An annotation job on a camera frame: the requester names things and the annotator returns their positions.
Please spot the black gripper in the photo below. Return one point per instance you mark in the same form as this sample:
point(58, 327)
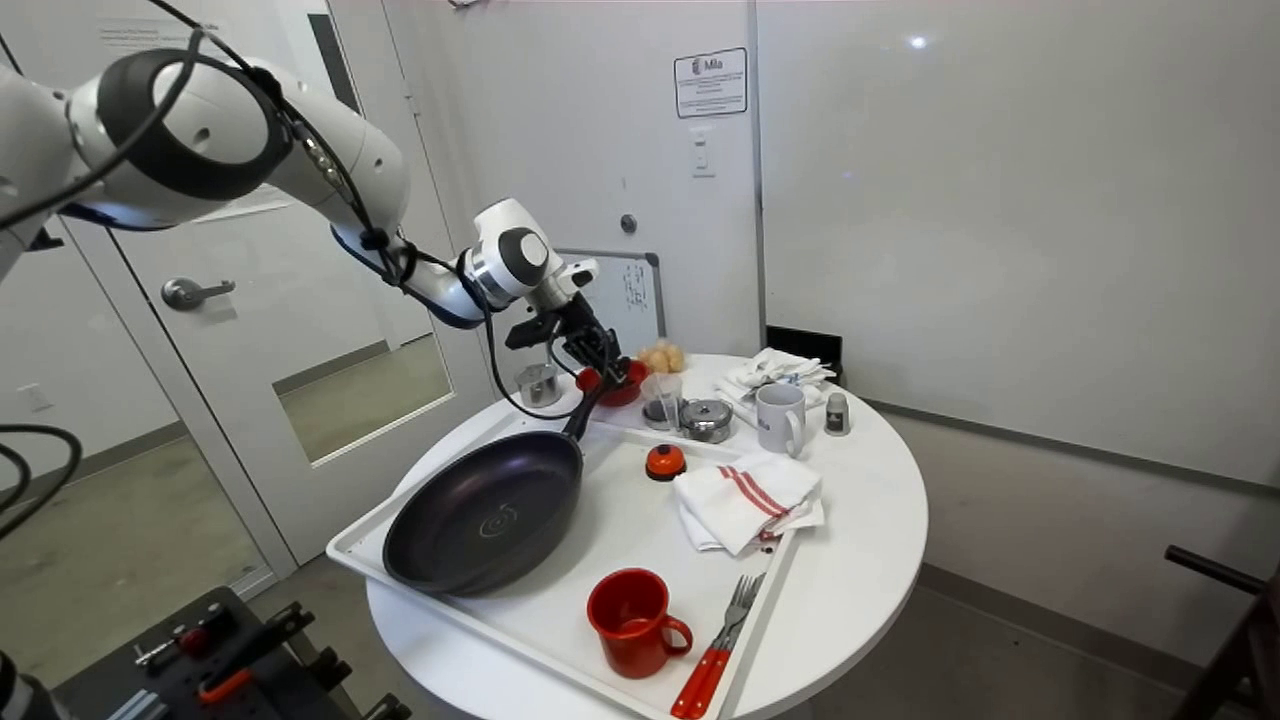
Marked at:
point(554, 327)

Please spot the black frying pan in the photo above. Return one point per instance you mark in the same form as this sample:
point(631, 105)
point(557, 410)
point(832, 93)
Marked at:
point(483, 521)

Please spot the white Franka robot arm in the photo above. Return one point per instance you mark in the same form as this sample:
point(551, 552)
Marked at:
point(202, 132)

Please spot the red bowl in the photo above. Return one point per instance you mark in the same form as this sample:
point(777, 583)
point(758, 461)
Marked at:
point(621, 390)

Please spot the tan round food item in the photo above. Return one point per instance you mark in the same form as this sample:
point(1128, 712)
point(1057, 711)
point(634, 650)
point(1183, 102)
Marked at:
point(665, 359)

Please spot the small grey cup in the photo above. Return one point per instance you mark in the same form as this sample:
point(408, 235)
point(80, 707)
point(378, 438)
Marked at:
point(659, 410)

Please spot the small framed whiteboard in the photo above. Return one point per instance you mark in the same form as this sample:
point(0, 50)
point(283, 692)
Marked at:
point(625, 303)

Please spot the small orange round shaker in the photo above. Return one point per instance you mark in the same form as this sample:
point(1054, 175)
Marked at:
point(665, 461)

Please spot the small metal bowl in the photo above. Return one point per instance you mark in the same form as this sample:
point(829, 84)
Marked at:
point(704, 422)

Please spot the white plastic tray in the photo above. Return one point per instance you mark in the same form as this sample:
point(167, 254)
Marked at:
point(625, 533)

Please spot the white ceramic mug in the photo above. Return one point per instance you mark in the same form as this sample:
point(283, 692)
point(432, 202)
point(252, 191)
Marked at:
point(780, 422)

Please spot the white towel with red stripes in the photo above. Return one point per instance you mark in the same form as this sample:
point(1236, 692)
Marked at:
point(746, 502)

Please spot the small dark shaker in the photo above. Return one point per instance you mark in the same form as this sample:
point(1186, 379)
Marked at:
point(837, 410)

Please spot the red mug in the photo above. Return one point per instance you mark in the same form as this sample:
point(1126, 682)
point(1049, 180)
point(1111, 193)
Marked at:
point(631, 622)

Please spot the white round table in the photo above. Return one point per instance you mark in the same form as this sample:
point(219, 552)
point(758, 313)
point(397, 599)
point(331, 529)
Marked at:
point(855, 533)

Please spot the silver fork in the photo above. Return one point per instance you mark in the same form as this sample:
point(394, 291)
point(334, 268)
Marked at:
point(695, 684)

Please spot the white door with window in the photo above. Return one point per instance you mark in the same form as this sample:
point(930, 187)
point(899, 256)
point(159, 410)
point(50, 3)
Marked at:
point(243, 401)

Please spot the silver metal bar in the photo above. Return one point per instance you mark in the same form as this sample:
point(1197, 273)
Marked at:
point(132, 707)

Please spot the black perforated robot table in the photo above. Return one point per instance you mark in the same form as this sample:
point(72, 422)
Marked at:
point(102, 692)

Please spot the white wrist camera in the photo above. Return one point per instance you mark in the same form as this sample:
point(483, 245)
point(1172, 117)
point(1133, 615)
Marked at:
point(570, 281)

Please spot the black box at wall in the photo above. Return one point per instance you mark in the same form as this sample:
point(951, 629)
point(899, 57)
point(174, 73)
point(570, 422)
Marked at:
point(801, 341)

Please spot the white light switch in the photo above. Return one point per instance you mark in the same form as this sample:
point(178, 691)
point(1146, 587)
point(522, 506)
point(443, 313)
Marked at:
point(702, 155)

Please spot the white wall sign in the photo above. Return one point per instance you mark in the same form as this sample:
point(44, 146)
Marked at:
point(708, 81)

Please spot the large white wall board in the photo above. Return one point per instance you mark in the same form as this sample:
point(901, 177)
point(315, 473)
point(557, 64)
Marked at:
point(1040, 242)

